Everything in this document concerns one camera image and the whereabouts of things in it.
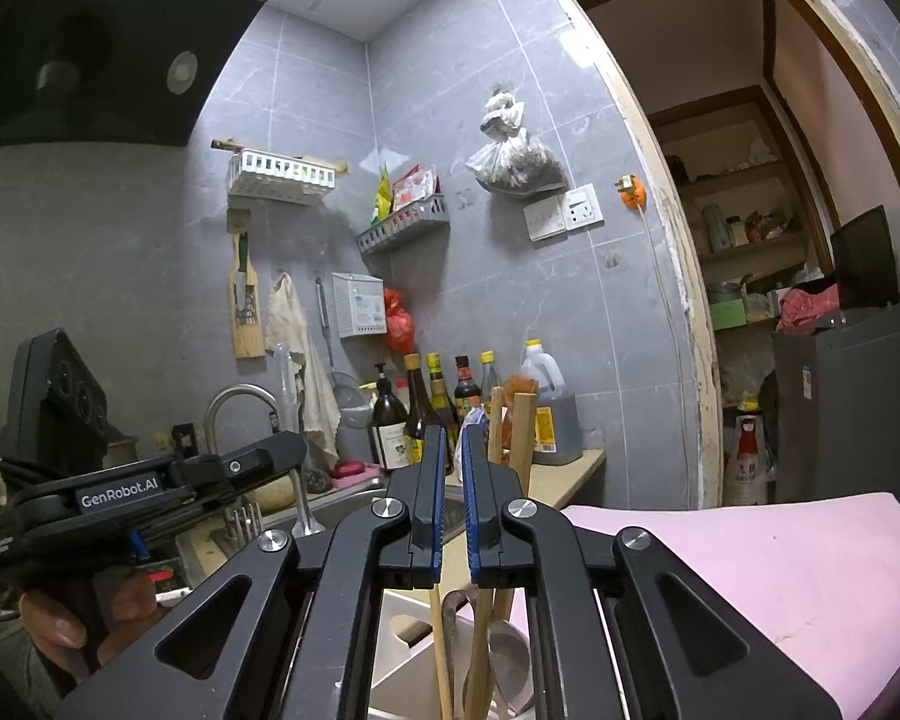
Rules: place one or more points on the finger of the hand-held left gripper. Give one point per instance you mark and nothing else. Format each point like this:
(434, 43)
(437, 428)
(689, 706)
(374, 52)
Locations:
(142, 467)
(135, 499)

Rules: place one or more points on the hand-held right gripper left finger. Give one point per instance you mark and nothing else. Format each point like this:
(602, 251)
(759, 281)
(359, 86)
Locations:
(439, 495)

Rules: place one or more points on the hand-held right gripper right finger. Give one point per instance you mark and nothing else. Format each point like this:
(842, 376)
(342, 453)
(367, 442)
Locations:
(474, 495)

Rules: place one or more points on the wooden chopstick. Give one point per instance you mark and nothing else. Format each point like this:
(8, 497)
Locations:
(497, 420)
(523, 442)
(442, 660)

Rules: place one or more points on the white utensil holder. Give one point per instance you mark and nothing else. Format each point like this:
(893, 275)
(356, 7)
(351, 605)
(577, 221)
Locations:
(409, 660)

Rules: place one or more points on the metal spoon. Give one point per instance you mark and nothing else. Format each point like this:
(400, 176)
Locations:
(511, 660)

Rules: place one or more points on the person's left hand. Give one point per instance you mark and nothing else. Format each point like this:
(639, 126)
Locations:
(52, 622)

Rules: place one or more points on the dark pump bottle white label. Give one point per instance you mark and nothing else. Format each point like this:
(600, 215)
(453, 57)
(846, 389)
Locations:
(391, 435)

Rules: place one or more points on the white blue packet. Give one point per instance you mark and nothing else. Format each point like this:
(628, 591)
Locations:
(472, 418)

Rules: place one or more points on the pink soap dish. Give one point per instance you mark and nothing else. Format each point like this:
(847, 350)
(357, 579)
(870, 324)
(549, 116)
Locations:
(352, 470)

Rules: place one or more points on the brown glass bottle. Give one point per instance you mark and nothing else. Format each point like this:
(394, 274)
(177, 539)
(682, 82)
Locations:
(414, 405)

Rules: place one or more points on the steel kitchen sink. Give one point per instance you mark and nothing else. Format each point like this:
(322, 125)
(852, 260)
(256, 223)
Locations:
(345, 502)

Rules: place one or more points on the yellow cap sauce bottle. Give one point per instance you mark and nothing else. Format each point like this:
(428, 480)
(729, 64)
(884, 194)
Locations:
(439, 390)
(487, 382)

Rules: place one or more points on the dark bottle red label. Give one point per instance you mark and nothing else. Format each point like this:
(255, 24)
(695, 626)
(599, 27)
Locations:
(465, 390)

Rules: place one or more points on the dark liquid plastic jug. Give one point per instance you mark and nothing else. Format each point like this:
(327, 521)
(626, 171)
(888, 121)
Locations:
(559, 427)

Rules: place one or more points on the grey metal utensil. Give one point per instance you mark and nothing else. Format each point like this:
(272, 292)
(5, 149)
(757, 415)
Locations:
(457, 607)

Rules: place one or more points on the orange brown fuzzy object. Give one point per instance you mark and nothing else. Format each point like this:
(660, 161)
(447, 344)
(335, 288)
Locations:
(521, 382)

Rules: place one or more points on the chrome faucet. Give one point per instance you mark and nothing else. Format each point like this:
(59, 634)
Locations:
(240, 391)

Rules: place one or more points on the metal mesh strainer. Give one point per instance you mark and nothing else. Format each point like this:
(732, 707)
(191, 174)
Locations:
(349, 405)

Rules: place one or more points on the wooden knife holder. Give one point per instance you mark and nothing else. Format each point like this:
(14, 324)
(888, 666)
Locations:
(249, 341)

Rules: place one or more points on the red plastic bag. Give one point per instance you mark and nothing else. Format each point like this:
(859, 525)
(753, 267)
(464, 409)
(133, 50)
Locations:
(399, 326)

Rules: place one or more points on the kitchen knife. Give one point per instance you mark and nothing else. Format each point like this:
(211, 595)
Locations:
(246, 307)

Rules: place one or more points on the beige hanging towel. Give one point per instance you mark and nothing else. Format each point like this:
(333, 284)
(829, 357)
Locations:
(292, 330)

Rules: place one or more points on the red label floor bottle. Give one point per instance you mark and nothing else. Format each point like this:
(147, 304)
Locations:
(746, 457)

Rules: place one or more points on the pink floral table mat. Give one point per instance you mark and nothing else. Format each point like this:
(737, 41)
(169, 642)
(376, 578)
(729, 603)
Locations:
(757, 577)

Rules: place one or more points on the yellow green packet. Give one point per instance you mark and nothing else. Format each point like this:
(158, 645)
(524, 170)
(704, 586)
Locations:
(384, 199)

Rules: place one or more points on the red snack packet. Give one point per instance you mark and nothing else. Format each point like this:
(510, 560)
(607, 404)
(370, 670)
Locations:
(414, 191)

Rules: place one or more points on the green box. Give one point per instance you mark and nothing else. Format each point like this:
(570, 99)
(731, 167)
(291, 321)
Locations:
(727, 315)

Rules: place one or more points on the metal pot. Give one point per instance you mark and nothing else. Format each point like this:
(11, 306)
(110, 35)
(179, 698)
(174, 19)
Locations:
(726, 292)

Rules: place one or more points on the knotted hanging plastic bag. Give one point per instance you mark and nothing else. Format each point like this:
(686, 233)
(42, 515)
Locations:
(517, 161)

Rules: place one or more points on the black range hood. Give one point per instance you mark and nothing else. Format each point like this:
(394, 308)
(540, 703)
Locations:
(82, 52)

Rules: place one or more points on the grey thermos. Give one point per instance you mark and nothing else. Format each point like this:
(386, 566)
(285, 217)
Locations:
(715, 229)

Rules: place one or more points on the grey washing machine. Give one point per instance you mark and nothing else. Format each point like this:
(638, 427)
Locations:
(840, 405)

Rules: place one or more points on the wooden pantry shelf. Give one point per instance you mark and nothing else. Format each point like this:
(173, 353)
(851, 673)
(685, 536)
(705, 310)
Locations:
(757, 246)

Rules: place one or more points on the red pink cloth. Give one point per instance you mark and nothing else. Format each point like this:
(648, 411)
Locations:
(806, 307)

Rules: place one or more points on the white wall box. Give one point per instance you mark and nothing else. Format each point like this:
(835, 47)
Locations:
(360, 307)

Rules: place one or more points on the worn wooden door frame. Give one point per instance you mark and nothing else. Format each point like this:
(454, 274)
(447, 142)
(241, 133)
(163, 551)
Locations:
(701, 405)

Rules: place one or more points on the grey wall basket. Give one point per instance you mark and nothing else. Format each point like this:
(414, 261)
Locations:
(405, 229)

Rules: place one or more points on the white switch panel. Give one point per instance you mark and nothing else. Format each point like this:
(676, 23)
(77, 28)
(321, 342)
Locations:
(544, 219)

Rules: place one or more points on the white wall socket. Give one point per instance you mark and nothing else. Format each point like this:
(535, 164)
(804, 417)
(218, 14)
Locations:
(583, 208)

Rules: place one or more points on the white wall basket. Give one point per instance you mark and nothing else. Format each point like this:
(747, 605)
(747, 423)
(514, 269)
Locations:
(281, 178)

